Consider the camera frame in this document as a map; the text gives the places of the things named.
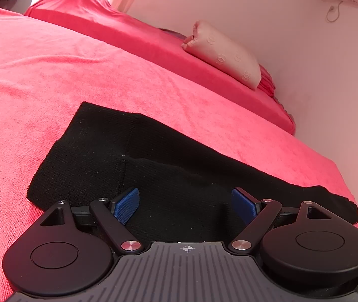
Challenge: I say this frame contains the pink bedsheet near bed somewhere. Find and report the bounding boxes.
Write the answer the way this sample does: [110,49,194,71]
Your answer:
[0,8,352,301]

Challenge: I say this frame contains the light pink folded quilt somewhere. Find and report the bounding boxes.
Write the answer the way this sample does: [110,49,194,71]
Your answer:
[182,20,262,90]

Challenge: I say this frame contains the pink far bed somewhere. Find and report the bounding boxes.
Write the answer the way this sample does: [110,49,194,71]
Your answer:
[25,0,296,134]

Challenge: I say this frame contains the black knit pants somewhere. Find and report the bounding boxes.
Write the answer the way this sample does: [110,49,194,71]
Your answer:
[26,102,358,244]

